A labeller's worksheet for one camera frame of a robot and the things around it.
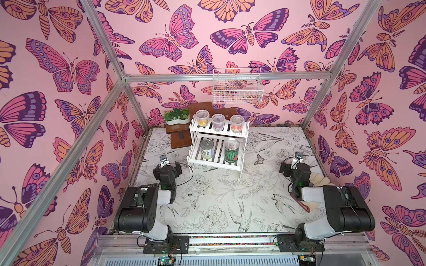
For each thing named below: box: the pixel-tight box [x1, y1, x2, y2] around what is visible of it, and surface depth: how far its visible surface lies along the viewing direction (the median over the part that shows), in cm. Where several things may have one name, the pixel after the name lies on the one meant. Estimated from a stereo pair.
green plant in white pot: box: [163, 107, 192, 126], surface depth 99 cm
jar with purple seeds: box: [211, 113, 226, 132], surface depth 81 cm
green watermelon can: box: [224, 137, 241, 164], surface depth 83 cm
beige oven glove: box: [308, 171, 336, 187], surface depth 94 cm
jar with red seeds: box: [229, 114, 246, 133], surface depth 80 cm
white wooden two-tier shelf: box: [186, 114, 251, 180], surface depth 87 cm
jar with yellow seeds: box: [195, 109, 210, 128], surface depth 83 cm
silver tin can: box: [199, 139, 215, 160], surface depth 86 cm
